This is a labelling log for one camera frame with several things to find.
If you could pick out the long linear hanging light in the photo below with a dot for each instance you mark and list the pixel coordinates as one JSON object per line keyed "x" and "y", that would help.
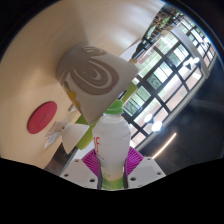
{"x": 165, "y": 145}

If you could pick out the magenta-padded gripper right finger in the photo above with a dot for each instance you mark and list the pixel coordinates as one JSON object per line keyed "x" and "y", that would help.
{"x": 146, "y": 170}

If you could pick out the white paper sheet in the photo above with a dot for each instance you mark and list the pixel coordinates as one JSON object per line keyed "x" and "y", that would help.
{"x": 74, "y": 136}

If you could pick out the round red coaster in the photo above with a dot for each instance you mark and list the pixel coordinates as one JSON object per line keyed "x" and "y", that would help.
{"x": 42, "y": 117}

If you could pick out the group of pendant lamps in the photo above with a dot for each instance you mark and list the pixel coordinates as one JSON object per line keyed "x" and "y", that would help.
{"x": 156, "y": 126}

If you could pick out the black framed grid window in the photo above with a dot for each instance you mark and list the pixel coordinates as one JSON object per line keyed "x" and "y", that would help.
{"x": 166, "y": 80}

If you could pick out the clear green-capped drink bottle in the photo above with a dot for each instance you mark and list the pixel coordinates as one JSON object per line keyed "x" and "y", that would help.
{"x": 111, "y": 143}

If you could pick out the paper cup with brown swirl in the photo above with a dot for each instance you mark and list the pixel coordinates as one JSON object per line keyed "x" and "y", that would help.
{"x": 96, "y": 80}

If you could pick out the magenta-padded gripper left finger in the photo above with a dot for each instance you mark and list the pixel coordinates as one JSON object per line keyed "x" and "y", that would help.
{"x": 78, "y": 171}

